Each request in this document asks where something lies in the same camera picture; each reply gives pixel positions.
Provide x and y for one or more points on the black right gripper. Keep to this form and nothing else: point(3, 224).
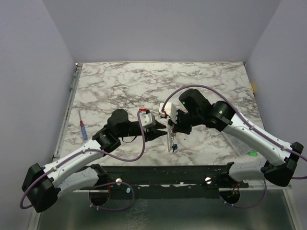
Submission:
point(174, 126)

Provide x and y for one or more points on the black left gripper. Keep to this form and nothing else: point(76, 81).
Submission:
point(153, 132)

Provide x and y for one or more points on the key with green tag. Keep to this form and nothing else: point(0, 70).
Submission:
point(253, 153)

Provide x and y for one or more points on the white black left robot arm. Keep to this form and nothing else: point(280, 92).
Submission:
point(43, 185)

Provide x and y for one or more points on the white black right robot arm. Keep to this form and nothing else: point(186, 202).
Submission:
point(280, 157)

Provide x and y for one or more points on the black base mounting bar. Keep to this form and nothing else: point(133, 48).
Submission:
point(171, 182)

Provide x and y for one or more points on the clear plastic box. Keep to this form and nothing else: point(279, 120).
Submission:
point(238, 146)

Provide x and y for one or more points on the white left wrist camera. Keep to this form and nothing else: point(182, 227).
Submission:
point(147, 118)

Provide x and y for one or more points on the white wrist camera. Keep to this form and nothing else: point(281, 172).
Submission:
point(147, 118)
point(168, 111)

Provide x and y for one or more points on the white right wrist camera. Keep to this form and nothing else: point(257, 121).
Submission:
point(168, 111)

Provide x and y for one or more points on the blue handled screwdriver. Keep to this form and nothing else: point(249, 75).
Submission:
point(82, 127)

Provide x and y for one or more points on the aluminium table edge rail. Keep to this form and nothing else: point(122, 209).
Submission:
point(73, 88)

